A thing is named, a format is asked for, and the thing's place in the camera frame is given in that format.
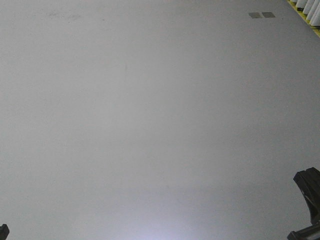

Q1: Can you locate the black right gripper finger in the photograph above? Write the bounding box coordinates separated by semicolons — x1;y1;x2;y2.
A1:
287;226;320;240
293;167;320;225

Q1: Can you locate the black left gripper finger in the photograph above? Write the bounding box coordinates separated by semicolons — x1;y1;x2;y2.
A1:
0;223;10;240

